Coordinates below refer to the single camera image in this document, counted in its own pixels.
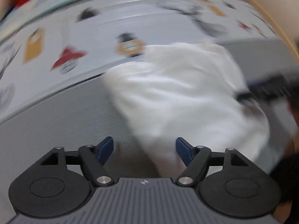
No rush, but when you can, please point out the white t-shirt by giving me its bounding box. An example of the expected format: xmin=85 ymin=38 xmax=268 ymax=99
xmin=103 ymin=43 xmax=270 ymax=178

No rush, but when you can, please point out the grey patterned bed sheet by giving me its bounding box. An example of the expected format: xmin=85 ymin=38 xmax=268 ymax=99
xmin=1 ymin=0 xmax=298 ymax=223

